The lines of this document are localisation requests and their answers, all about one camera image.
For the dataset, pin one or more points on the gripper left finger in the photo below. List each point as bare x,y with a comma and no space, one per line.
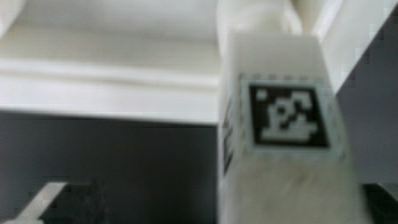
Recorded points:
32,211

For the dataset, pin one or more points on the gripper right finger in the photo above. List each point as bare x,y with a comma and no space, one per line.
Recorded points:
382,202

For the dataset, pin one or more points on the white table leg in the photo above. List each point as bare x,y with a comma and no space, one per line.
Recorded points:
286,182

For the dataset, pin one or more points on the white square table top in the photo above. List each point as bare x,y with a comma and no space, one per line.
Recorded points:
151,59

